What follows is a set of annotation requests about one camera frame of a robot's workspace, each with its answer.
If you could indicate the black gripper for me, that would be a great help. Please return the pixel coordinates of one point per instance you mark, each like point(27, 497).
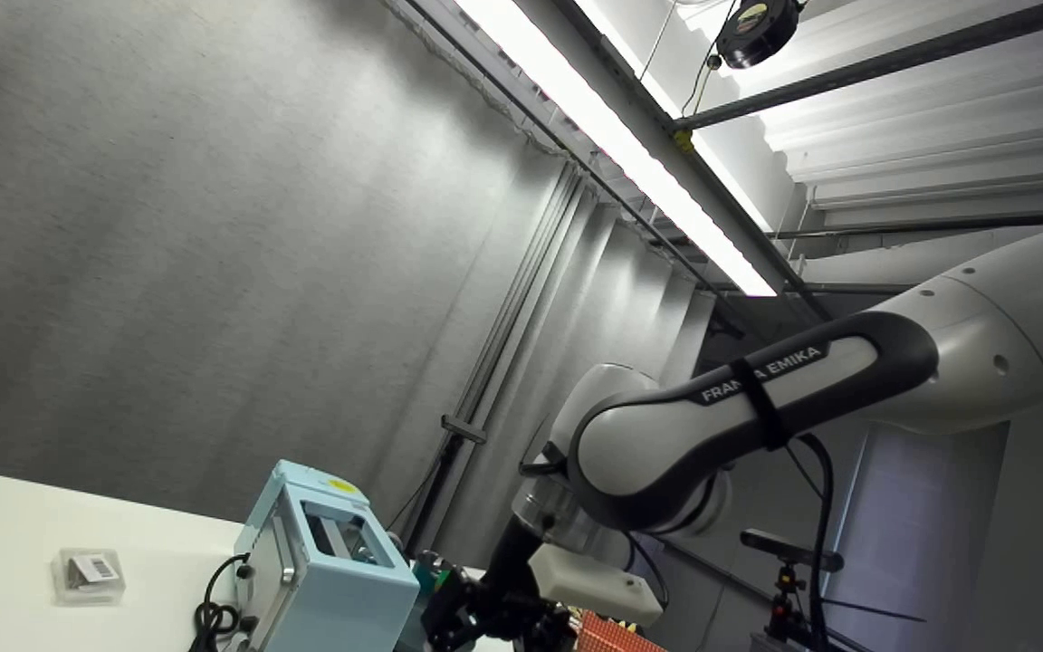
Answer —
point(508, 582)

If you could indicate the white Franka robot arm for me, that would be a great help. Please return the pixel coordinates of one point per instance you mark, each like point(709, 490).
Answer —
point(786, 374)

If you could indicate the green plastic cup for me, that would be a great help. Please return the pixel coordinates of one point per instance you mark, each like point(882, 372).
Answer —
point(427, 582)

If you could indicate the orange red box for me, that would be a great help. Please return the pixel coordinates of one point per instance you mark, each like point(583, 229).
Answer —
point(615, 636)

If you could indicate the light blue toaster oven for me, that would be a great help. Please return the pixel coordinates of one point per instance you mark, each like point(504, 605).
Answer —
point(326, 592)

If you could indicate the long ceiling light strip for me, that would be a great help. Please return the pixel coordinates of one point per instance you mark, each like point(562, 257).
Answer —
point(615, 132)

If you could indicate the black round ceiling device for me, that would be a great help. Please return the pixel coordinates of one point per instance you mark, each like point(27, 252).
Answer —
point(758, 25)

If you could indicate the black ceiling beam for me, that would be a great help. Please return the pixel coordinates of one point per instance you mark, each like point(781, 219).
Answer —
point(886, 58)

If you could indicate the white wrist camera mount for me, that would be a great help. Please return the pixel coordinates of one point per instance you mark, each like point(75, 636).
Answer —
point(596, 582)

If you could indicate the grey wall pole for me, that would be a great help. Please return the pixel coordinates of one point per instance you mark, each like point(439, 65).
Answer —
point(497, 362)

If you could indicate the black camera on stand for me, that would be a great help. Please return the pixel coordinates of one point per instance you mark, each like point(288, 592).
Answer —
point(786, 548)

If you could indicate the thin black ceiling rail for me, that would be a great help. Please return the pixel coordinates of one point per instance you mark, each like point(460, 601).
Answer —
point(944, 222)

